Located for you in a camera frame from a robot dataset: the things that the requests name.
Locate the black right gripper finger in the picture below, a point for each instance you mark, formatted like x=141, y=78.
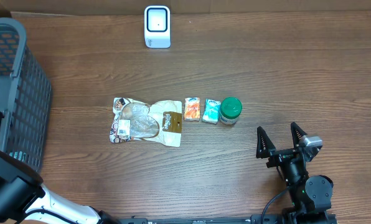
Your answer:
x=297, y=134
x=265, y=147

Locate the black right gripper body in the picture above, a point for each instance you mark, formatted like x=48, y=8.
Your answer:
x=279, y=157

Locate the green lid jar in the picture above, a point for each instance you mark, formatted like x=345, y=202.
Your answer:
x=230, y=110

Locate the teal tissue packet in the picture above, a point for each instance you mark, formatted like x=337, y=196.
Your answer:
x=211, y=112

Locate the orange snack packet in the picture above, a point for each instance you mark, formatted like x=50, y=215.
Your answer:
x=192, y=109

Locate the beige snack pouch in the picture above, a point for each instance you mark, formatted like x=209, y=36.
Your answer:
x=137, y=121

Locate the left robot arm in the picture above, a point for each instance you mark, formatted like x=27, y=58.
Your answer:
x=23, y=196

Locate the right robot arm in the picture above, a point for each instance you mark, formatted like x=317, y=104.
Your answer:
x=310, y=195

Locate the white barcode scanner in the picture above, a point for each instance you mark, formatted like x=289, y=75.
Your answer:
x=157, y=27

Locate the grey plastic mesh basket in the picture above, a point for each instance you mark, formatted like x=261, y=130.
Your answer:
x=25, y=96

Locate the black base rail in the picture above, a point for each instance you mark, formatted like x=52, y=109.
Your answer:
x=254, y=219

